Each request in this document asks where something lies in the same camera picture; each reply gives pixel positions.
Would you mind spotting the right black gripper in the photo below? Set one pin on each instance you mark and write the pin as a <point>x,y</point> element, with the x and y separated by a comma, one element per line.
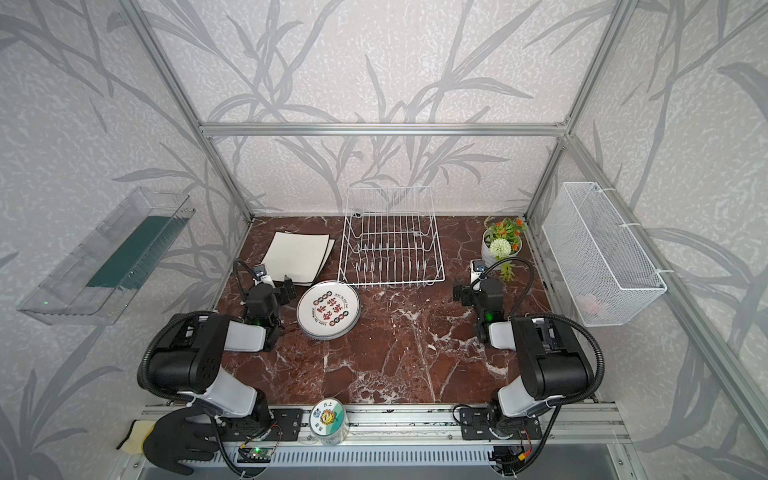
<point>469,293</point>

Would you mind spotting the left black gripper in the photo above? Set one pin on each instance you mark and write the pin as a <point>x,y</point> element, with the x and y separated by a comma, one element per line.
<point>279,290</point>

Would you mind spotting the square white plate black rim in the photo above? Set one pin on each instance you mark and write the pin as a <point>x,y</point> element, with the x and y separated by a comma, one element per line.
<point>321,270</point>

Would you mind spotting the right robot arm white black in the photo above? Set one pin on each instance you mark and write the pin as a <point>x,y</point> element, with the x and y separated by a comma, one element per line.
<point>560,362</point>

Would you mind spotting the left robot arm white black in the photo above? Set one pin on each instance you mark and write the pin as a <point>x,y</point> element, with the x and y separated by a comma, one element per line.
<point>183,362</point>

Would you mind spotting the white pot artificial flowers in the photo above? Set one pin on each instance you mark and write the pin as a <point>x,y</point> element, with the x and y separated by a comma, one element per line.
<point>502,238</point>

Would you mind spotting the pink object in basket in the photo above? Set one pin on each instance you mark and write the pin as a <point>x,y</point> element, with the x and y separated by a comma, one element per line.
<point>590,305</point>

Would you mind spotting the round tape roll green label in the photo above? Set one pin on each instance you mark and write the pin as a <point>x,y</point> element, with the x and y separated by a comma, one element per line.
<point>329,422</point>

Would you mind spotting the left green circuit board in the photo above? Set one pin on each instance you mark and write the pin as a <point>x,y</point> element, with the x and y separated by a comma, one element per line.
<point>255,454</point>

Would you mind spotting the black glove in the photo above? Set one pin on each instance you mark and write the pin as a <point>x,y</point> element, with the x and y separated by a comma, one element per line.
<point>184,434</point>

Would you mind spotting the yellow sponge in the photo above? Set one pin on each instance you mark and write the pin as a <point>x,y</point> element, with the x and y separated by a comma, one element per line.
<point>138,432</point>

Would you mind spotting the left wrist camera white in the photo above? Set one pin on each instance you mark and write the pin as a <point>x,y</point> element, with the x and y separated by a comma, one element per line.
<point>260,275</point>

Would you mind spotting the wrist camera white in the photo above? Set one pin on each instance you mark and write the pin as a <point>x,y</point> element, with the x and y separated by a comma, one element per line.
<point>260,275</point>
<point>478,269</point>

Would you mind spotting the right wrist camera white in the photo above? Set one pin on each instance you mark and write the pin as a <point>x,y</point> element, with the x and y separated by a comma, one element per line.
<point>478,269</point>

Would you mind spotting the white wire dish rack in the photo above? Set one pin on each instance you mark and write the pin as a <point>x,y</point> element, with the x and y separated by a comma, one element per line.
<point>390,238</point>

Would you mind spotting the white mesh wall basket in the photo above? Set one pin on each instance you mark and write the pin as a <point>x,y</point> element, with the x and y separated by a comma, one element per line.
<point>597,252</point>

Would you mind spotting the clear plastic wall shelf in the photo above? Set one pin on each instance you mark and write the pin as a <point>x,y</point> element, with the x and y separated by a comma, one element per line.
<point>95,283</point>

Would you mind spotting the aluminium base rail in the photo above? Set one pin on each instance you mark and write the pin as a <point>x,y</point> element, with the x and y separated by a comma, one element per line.
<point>428,435</point>

